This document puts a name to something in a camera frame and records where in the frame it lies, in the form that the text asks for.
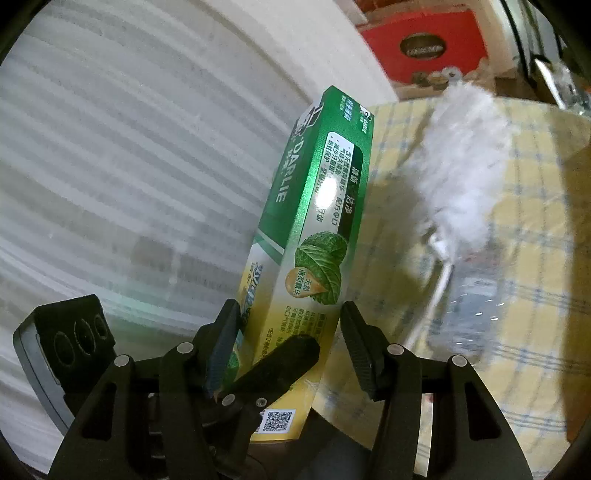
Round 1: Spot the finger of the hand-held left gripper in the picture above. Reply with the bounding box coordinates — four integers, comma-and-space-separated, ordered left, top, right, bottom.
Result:
208, 335, 321, 468

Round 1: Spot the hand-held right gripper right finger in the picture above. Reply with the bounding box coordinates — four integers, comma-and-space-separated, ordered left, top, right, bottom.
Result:
339, 301, 535, 480

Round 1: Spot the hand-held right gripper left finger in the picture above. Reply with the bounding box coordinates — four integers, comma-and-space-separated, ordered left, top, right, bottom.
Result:
48, 299, 243, 480

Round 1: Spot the green toothpaste box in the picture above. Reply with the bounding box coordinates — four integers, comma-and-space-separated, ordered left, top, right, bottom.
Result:
210, 85, 378, 446

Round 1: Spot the clear plastic bag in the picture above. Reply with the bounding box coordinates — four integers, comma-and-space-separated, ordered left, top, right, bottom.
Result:
438, 263, 509, 354

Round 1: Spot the white curtain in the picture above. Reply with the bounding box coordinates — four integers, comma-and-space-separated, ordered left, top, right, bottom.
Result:
0, 0, 394, 462

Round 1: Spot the white fluffy duster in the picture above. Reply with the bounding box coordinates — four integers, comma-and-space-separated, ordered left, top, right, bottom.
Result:
401, 69, 514, 352

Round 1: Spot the red gift box oval label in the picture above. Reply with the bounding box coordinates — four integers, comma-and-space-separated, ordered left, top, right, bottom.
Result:
358, 9, 491, 89

